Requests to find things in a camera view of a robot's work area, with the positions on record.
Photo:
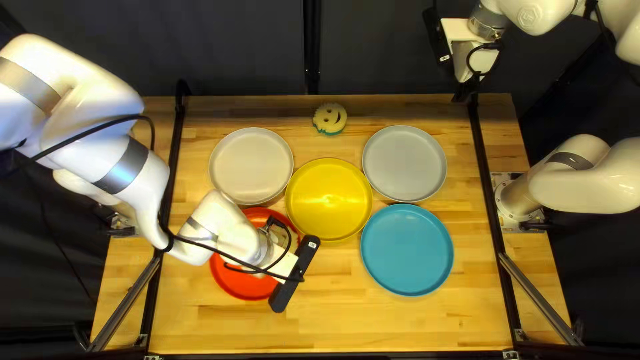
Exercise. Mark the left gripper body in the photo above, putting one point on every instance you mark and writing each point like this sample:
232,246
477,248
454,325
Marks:
280,250

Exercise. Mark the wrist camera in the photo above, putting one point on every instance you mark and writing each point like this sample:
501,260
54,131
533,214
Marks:
292,280
434,30

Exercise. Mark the pale grey round plate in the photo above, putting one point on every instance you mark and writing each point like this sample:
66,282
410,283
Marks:
250,165

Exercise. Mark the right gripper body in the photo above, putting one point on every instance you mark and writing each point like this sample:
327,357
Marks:
462,35

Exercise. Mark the teal round plate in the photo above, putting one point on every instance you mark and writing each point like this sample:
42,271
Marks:
406,250

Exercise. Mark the black frame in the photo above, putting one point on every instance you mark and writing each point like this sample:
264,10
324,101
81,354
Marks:
481,150

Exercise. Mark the yellow round plate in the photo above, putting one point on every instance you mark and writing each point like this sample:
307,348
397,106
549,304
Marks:
327,200

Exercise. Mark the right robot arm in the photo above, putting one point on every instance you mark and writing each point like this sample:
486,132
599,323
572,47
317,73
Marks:
575,180

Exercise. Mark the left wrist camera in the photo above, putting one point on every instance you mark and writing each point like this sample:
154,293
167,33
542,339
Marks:
292,280

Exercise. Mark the yellow smiling face sponge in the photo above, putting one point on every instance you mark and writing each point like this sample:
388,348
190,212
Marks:
330,119

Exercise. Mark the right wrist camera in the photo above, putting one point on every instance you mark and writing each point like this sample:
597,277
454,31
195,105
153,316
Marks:
434,30

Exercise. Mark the orange round plate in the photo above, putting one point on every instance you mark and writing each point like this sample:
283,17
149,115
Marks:
240,286

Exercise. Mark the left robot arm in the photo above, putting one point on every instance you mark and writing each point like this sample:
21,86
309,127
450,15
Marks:
85,125

